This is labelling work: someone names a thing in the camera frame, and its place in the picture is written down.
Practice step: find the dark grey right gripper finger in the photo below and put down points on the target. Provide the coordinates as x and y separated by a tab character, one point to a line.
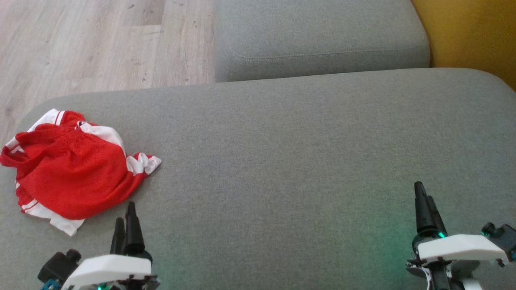
437	221
423	213

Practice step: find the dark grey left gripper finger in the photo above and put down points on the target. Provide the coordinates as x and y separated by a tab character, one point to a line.
134	233
118	239

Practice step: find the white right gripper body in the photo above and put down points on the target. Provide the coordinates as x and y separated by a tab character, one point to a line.
455	247

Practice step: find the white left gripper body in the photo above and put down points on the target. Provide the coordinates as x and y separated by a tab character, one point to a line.
109	270

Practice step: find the red white sports garment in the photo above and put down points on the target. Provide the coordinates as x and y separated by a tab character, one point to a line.
72	173

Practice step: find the large grey sofa seat cushion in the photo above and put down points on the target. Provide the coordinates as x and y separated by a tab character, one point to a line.
282	161

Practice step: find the grey sofa cushion with seam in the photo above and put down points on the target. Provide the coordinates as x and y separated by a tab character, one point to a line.
322	36

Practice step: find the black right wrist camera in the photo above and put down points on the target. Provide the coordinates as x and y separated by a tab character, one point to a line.
504	237

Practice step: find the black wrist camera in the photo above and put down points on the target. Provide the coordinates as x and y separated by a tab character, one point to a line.
504	237
58	266

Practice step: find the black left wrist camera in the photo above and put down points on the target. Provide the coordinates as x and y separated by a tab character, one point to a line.
58	266

